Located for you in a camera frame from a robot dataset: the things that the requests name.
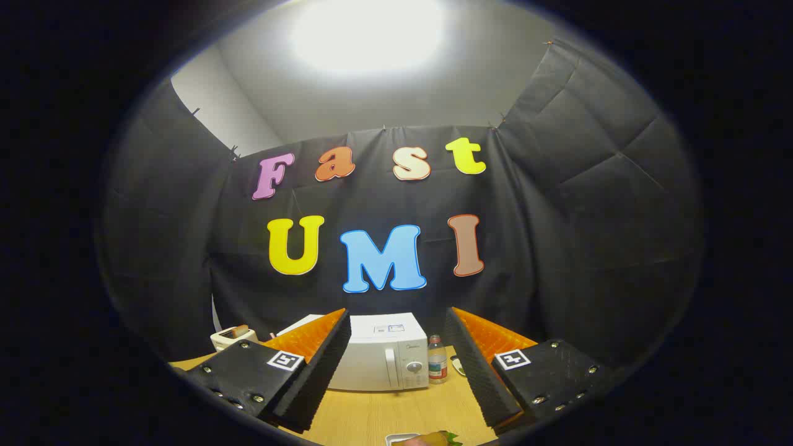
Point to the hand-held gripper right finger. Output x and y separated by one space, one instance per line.
480 371

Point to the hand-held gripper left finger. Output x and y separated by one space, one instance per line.
322 371

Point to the white microwave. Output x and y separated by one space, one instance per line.
378 353

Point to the brown bread lettuce sandwich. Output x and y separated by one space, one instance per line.
433 440

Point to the white divided dish of beans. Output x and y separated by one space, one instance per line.
458 365

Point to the glass bottle with red cap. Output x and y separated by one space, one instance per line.
437 365

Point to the toast slice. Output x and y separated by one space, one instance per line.
240 331

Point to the small white rectangular dish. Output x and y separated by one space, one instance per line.
394 439

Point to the white toaster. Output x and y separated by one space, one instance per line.
224 341

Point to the bright ceiling light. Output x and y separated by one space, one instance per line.
368 34

